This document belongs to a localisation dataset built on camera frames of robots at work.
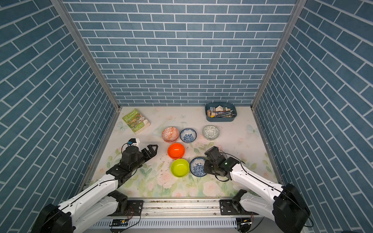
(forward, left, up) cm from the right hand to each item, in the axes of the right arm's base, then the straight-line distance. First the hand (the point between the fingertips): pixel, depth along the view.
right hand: (205, 168), depth 83 cm
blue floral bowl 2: (+2, +5, -3) cm, 6 cm away
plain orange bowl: (+12, +19, -4) cm, 23 cm away
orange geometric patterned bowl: (+22, +25, -1) cm, 33 cm away
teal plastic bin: (+54, -20, 0) cm, 58 cm away
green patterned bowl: (+28, -3, -2) cm, 28 cm away
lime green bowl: (+1, +15, -4) cm, 16 cm away
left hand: (+7, +29, +7) cm, 30 cm away
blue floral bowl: (+25, +13, -3) cm, 28 cm away
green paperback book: (+33, +53, -2) cm, 62 cm away
